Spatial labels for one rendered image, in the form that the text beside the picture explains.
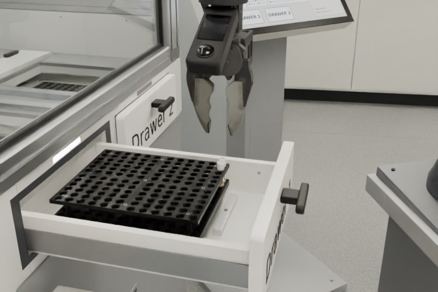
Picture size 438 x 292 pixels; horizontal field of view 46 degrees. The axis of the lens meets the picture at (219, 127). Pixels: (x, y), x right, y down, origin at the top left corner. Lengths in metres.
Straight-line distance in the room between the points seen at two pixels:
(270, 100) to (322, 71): 2.03
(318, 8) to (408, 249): 0.83
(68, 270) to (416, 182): 0.68
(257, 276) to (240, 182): 0.27
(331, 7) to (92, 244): 1.19
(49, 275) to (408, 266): 0.70
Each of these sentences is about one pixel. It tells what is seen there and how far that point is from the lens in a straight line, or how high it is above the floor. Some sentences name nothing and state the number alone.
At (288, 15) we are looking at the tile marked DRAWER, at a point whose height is 1.00.
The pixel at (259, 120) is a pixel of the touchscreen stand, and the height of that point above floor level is 0.64.
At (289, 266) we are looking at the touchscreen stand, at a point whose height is 0.04.
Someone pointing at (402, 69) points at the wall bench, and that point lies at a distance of 3.78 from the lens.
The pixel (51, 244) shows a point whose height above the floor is 0.85.
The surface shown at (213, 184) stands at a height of 0.90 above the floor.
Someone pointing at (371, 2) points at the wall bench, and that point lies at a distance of 3.65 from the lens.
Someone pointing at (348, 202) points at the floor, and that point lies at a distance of 2.56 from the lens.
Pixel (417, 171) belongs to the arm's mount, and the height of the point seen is 0.78.
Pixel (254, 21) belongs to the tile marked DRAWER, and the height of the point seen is 0.99.
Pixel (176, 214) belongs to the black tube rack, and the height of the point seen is 0.90.
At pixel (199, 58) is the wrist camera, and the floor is 1.11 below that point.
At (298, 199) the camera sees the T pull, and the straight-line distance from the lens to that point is 0.72.
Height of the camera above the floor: 1.28
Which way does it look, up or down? 23 degrees down
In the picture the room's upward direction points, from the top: straight up
